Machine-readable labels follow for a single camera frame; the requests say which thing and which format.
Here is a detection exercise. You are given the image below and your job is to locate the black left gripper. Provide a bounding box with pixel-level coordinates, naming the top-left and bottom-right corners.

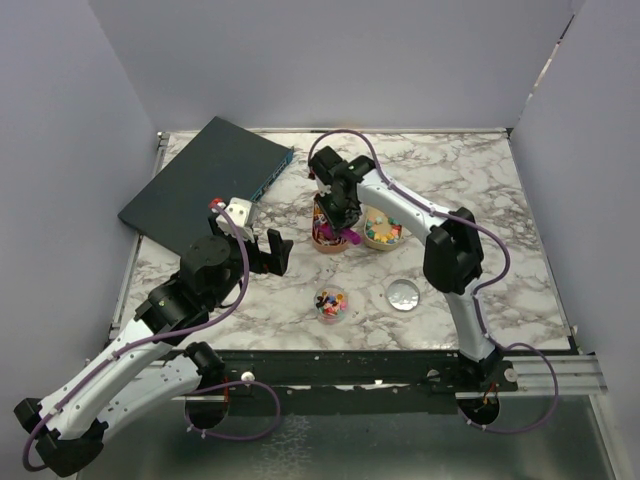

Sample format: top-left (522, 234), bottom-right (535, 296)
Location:
top-left (208, 214), bottom-right (292, 310)

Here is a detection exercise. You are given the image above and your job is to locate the purple plastic scoop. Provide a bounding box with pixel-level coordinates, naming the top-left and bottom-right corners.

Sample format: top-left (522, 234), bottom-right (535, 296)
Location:
top-left (319, 223), bottom-right (362, 245)

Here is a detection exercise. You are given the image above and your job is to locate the pink tray of lollipops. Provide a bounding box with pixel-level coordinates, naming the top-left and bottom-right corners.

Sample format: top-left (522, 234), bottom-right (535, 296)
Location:
top-left (311, 200), bottom-right (349, 254)

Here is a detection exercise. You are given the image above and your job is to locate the beige tray of star candies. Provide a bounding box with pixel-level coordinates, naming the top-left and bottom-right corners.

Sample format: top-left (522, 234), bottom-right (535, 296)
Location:
top-left (363, 207), bottom-right (404, 251)

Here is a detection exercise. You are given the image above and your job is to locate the silver round jar lid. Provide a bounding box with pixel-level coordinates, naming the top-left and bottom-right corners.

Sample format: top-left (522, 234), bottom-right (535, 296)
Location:
top-left (385, 279), bottom-right (420, 312)

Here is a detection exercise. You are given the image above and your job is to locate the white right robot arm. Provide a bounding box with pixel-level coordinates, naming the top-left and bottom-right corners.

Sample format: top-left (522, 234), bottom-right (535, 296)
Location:
top-left (308, 147), bottom-right (502, 391)

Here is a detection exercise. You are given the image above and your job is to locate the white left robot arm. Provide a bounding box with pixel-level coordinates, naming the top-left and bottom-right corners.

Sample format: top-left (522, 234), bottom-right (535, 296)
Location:
top-left (14, 214), bottom-right (294, 477)

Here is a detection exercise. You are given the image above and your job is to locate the clear plastic jar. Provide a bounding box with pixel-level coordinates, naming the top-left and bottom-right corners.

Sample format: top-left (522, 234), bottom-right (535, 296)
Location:
top-left (313, 284), bottom-right (348, 325)

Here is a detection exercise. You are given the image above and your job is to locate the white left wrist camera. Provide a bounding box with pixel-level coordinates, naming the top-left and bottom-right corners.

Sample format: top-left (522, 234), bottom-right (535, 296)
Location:
top-left (224, 197), bottom-right (257, 241)

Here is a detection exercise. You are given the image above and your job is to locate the dark teal network switch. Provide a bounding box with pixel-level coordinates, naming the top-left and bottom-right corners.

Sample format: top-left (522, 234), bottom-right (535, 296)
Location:
top-left (118, 117), bottom-right (293, 255)

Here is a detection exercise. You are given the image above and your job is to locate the black mounting rail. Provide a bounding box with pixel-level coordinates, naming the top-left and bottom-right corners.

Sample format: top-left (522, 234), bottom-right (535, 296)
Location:
top-left (149, 348), bottom-right (521, 416)

